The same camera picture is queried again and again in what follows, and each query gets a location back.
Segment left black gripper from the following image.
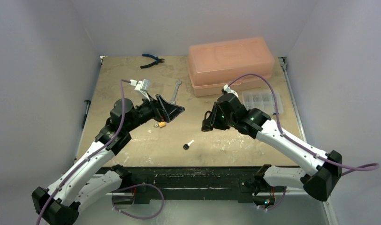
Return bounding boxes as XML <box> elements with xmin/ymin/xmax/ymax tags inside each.
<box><xmin>125</xmin><ymin>92</ymin><xmax>184</xmax><ymax>132</ymax></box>

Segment brass padlock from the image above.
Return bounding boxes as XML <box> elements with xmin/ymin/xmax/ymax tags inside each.
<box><xmin>154</xmin><ymin>121</ymin><xmax>166</xmax><ymax>128</ymax></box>

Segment black key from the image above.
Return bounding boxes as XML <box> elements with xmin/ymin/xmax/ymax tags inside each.
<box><xmin>183</xmin><ymin>140</ymin><xmax>195</xmax><ymax>150</ymax></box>

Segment black padlock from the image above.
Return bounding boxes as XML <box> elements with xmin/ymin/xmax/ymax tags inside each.
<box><xmin>203</xmin><ymin>111</ymin><xmax>211</xmax><ymax>124</ymax></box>

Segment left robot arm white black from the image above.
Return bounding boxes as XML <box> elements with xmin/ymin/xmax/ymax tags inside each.
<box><xmin>31</xmin><ymin>94</ymin><xmax>185</xmax><ymax>225</ymax></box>

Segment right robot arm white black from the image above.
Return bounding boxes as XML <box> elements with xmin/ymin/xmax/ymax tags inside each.
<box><xmin>201</xmin><ymin>93</ymin><xmax>343</xmax><ymax>202</ymax></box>

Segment silver open-end wrench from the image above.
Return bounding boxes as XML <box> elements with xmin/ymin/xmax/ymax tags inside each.
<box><xmin>169</xmin><ymin>81</ymin><xmax>182</xmax><ymax>104</ymax></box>

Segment clear plastic organizer box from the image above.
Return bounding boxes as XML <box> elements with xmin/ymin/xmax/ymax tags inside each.
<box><xmin>242</xmin><ymin>90</ymin><xmax>276</xmax><ymax>115</ymax></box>

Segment pink plastic toolbox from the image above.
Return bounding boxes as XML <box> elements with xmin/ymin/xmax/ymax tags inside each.
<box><xmin>187</xmin><ymin>37</ymin><xmax>275</xmax><ymax>97</ymax></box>

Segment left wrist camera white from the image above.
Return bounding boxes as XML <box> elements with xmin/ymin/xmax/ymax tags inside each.
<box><xmin>130</xmin><ymin>79</ymin><xmax>151</xmax><ymax>101</ymax></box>

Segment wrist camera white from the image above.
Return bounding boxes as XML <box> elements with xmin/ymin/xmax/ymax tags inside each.
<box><xmin>130</xmin><ymin>79</ymin><xmax>151</xmax><ymax>101</ymax></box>
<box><xmin>221</xmin><ymin>84</ymin><xmax>239</xmax><ymax>98</ymax></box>

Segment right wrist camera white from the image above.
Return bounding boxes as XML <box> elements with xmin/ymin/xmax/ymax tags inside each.
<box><xmin>221</xmin><ymin>84</ymin><xmax>239</xmax><ymax>98</ymax></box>

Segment blue handled pliers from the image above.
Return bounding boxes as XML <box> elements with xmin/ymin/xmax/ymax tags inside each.
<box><xmin>140</xmin><ymin>54</ymin><xmax>165</xmax><ymax>69</ymax></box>

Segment black mounting base plate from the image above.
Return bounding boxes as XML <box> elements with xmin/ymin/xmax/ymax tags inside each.
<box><xmin>101</xmin><ymin>166</ymin><xmax>298</xmax><ymax>206</ymax></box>

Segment aluminium frame rail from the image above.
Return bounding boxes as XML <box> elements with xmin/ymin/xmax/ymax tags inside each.
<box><xmin>103</xmin><ymin>183</ymin><xmax>339</xmax><ymax>225</ymax></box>

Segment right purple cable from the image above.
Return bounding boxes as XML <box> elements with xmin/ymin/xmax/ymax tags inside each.
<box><xmin>228</xmin><ymin>74</ymin><xmax>380</xmax><ymax>173</ymax></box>

